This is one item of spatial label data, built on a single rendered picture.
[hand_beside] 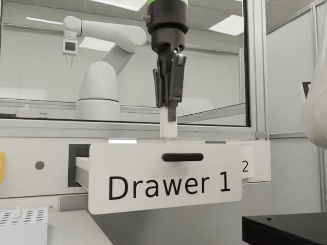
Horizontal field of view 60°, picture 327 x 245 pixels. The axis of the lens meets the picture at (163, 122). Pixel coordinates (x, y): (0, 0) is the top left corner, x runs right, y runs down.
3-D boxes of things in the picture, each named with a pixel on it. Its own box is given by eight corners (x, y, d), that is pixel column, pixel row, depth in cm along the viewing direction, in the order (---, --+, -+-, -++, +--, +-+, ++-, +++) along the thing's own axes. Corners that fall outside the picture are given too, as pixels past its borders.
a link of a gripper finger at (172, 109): (173, 98, 62) (180, 96, 59) (174, 121, 61) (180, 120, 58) (167, 98, 61) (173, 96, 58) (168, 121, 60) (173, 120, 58)
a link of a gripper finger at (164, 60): (176, 59, 64) (179, 56, 62) (178, 107, 62) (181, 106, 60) (160, 57, 62) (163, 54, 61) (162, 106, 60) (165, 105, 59)
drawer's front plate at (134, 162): (242, 200, 55) (241, 143, 56) (89, 215, 43) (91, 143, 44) (236, 199, 56) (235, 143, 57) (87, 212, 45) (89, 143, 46)
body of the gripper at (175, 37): (145, 37, 66) (145, 76, 65) (159, 22, 58) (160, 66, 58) (174, 42, 69) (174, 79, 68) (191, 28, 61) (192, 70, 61)
